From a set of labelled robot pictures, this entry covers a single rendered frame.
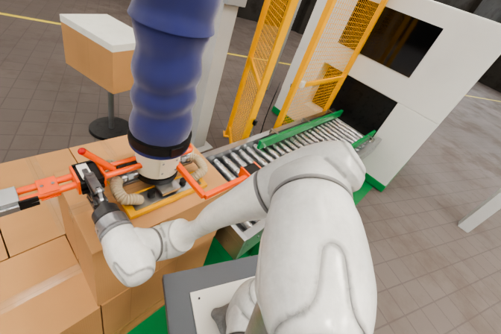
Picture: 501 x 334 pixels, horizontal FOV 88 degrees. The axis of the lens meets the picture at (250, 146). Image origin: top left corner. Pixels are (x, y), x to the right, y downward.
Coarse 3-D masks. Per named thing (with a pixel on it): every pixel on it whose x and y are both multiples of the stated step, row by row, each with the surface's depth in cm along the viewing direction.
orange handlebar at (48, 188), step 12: (120, 168) 92; (132, 168) 94; (180, 168) 100; (36, 180) 78; (48, 180) 79; (60, 180) 82; (192, 180) 97; (240, 180) 105; (24, 192) 76; (48, 192) 77; (60, 192) 79; (204, 192) 94; (216, 192) 97
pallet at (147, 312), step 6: (162, 300) 158; (150, 306) 143; (156, 306) 155; (144, 312) 142; (150, 312) 152; (138, 318) 148; (144, 318) 148; (126, 324) 134; (132, 324) 145; (138, 324) 147; (120, 330) 141; (126, 330) 142
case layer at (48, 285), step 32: (32, 160) 147; (64, 160) 153; (32, 192) 132; (0, 224) 116; (32, 224) 120; (0, 256) 107; (32, 256) 110; (64, 256) 114; (192, 256) 143; (0, 288) 99; (32, 288) 102; (64, 288) 105; (128, 288) 112; (160, 288) 137; (0, 320) 92; (32, 320) 95; (64, 320) 98; (96, 320) 108; (128, 320) 133
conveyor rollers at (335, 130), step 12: (336, 120) 319; (312, 132) 275; (324, 132) 284; (336, 132) 294; (348, 132) 303; (276, 144) 242; (288, 144) 243; (300, 144) 247; (240, 156) 212; (252, 156) 215; (264, 156) 218; (276, 156) 222
